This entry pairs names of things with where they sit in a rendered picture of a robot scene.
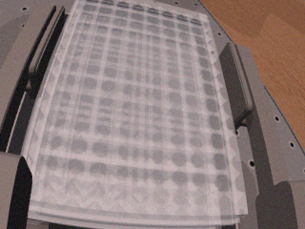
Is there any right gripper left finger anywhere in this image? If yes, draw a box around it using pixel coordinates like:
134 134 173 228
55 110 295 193
0 3 65 229

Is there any white well plate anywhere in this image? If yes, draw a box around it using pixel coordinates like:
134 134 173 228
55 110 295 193
28 211 216 229
20 0 248 226

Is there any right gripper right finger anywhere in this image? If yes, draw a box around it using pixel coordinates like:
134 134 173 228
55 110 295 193
218 42 305 229

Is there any black rectangular plate nest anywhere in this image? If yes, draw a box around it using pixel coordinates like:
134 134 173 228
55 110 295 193
5 92 239 229

